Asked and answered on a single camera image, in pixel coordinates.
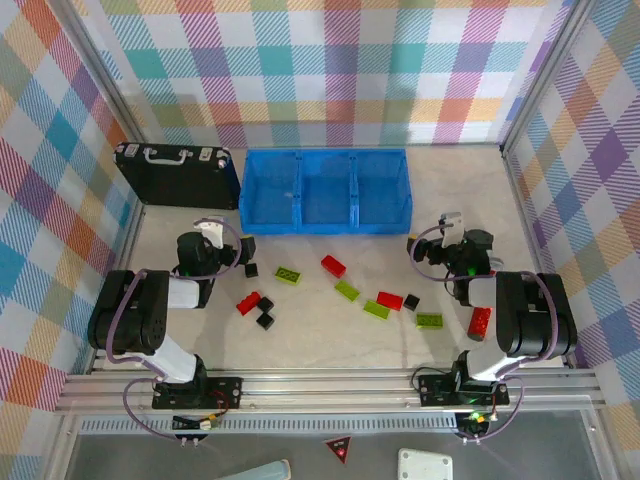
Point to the black square lego brick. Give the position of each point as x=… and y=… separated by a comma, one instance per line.
x=266, y=304
x=265, y=320
x=411, y=301
x=251, y=270

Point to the green lego brick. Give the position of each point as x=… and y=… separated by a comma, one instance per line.
x=430, y=320
x=288, y=275
x=376, y=310
x=348, y=291

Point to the red lego brick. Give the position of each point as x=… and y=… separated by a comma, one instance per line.
x=390, y=300
x=248, y=303
x=333, y=265

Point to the blue three-compartment bin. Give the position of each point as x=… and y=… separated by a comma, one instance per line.
x=325, y=200

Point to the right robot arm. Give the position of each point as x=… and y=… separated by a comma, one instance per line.
x=535, y=320

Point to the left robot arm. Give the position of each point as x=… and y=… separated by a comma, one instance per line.
x=130, y=310

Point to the red glitter toy microphone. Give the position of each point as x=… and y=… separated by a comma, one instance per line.
x=481, y=322

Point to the black briefcase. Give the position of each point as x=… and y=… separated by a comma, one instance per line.
x=175, y=185

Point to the red triangle button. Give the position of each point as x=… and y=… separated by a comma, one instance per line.
x=339, y=447

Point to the white square plate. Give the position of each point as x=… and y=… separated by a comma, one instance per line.
x=425, y=465

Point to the light blue object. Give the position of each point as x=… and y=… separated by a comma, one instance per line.
x=272, y=471

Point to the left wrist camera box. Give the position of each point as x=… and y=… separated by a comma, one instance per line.
x=212, y=231

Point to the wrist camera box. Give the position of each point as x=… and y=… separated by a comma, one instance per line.
x=212, y=231
x=451, y=227

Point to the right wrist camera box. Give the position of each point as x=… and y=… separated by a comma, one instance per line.
x=451, y=227

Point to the aluminium side rail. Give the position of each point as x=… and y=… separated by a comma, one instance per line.
x=135, y=220
x=531, y=235

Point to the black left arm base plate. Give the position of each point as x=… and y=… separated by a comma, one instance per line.
x=227, y=390

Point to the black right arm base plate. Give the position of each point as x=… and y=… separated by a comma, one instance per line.
x=432, y=390

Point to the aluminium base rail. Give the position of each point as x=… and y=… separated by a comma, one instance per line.
x=325, y=390

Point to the aluminium frame post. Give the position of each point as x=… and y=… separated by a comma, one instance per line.
x=107, y=80
x=545, y=75

